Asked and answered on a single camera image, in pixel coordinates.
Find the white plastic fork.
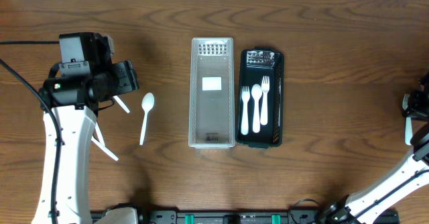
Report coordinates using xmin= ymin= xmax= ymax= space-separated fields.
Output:
xmin=402 ymin=94 xmax=413 ymax=146
xmin=260 ymin=76 xmax=270 ymax=125
xmin=241 ymin=86 xmax=250 ymax=135

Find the clear plastic perforated basket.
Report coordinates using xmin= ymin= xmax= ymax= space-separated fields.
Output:
xmin=188 ymin=38 xmax=235 ymax=149

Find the thick white plastic spoon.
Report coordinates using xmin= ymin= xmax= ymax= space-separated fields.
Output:
xmin=251 ymin=84 xmax=262 ymax=133

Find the dark green plastic basket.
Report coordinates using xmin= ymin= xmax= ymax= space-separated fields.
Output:
xmin=235 ymin=47 xmax=284 ymax=149

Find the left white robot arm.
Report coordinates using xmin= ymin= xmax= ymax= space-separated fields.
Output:
xmin=32 ymin=60 xmax=139 ymax=223

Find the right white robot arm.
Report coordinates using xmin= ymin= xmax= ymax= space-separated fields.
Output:
xmin=316 ymin=91 xmax=428 ymax=223

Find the white plastic spoon upper left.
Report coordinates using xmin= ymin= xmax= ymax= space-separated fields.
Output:
xmin=113 ymin=96 xmax=130 ymax=114

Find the white spoon near clear basket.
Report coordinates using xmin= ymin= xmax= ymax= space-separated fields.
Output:
xmin=139 ymin=93 xmax=155 ymax=146

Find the white plastic spoon middle left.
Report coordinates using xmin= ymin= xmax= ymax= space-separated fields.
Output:
xmin=95 ymin=123 xmax=105 ymax=146

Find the white plastic spoon lower left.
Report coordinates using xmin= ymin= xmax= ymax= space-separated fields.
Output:
xmin=91 ymin=137 xmax=119 ymax=161

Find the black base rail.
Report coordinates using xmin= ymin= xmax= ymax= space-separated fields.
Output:
xmin=90 ymin=199 xmax=400 ymax=224

